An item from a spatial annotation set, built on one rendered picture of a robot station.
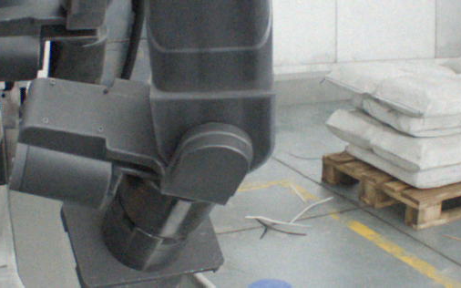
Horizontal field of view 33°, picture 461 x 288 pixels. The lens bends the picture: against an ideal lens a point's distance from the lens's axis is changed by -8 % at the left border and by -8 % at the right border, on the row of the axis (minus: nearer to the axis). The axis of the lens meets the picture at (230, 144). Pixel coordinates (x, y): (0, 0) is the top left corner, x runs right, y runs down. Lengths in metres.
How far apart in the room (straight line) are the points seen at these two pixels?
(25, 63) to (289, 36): 5.07
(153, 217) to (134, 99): 0.07
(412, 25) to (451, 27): 0.45
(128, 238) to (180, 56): 0.17
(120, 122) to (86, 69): 0.32
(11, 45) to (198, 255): 0.29
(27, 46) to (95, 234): 0.25
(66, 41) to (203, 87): 0.38
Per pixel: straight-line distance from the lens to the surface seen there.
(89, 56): 0.74
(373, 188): 3.85
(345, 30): 6.01
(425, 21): 6.46
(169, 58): 0.36
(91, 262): 0.53
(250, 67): 0.37
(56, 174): 0.44
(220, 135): 0.39
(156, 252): 0.51
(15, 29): 0.74
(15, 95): 1.02
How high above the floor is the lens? 1.33
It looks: 16 degrees down
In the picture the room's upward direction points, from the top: straight up
